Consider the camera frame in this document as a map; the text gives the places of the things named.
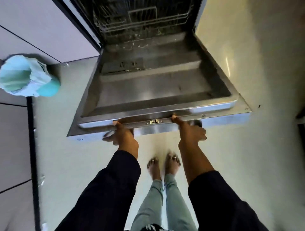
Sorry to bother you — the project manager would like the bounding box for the person's leg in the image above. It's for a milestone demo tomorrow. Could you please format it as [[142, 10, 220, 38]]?
[[163, 173, 198, 231], [130, 179, 165, 231]]

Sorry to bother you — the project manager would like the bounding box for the person's left forearm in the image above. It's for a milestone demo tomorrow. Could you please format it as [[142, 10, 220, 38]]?
[[54, 142, 141, 231]]

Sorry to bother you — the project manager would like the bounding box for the person's right foot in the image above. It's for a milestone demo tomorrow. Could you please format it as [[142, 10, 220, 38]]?
[[164, 152, 181, 176]]

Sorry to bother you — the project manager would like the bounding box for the teal waste bin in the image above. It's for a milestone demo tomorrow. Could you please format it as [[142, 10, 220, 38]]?
[[0, 55, 61, 98]]

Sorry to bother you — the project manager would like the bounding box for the person's right leg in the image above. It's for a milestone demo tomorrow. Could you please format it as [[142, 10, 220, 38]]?
[[163, 173, 198, 231]]

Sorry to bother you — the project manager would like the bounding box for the person's right hand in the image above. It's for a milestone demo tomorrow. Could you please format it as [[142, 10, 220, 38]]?
[[171, 115, 207, 149]]

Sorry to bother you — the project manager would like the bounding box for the white side base cabinet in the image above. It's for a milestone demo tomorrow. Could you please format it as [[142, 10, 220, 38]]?
[[0, 89, 41, 231]]

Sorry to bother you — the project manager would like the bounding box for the white base cabinet door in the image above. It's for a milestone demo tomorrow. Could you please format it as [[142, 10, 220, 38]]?
[[0, 25, 63, 65], [0, 0, 100, 63]]

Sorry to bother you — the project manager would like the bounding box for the silver dishwasher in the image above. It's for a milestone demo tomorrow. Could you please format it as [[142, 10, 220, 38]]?
[[53, 0, 252, 143]]

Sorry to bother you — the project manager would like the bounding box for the person's foot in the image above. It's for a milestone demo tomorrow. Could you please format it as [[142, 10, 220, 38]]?
[[164, 152, 181, 176], [146, 157, 162, 181]]

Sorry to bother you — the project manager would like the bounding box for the person's left leg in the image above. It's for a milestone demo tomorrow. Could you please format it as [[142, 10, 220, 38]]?
[[130, 179, 165, 231]]

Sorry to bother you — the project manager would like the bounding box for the person's left foot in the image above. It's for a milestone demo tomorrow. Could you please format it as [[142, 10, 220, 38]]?
[[146, 157, 162, 181]]

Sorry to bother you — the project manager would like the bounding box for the person's left hand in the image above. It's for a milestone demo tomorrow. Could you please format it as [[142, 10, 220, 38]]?
[[102, 120, 139, 153]]

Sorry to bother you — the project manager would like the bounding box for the wire dishwasher rack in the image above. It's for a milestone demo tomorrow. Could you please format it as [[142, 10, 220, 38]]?
[[92, 0, 194, 34]]

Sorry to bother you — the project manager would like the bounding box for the person's right forearm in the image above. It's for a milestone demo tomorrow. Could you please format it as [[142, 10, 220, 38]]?
[[178, 142, 270, 231]]

